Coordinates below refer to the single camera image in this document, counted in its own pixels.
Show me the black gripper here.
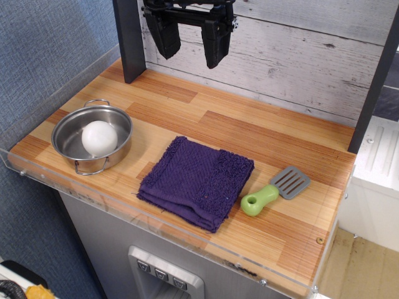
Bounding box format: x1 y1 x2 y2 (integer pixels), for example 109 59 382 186
142 1 238 69

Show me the white egg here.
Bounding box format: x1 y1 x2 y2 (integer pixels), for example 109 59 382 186
82 121 118 157

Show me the small steel pot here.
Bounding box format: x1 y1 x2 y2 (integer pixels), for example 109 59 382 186
51 99 133 176

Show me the folded purple cloth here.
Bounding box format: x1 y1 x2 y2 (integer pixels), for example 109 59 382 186
137 136 254 233

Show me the green grey toy spatula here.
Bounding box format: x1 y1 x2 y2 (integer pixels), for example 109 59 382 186
240 166 310 217

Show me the grey toy fridge cabinet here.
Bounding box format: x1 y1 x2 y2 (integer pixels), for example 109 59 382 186
60 193 285 298

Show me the silver dispenser button panel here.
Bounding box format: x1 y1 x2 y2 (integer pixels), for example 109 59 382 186
128 245 205 298

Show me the white toy sink unit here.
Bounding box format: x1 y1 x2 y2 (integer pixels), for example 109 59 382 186
338 116 398 251

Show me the yellow object at corner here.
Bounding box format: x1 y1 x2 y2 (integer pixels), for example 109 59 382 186
25 285 55 299

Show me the right dark grey post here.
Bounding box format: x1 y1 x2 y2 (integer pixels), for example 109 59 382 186
347 7 398 154

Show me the clear acrylic guard rail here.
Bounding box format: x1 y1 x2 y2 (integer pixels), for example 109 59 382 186
10 40 362 298

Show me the black braided cable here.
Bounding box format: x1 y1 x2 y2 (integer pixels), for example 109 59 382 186
0 279 26 299

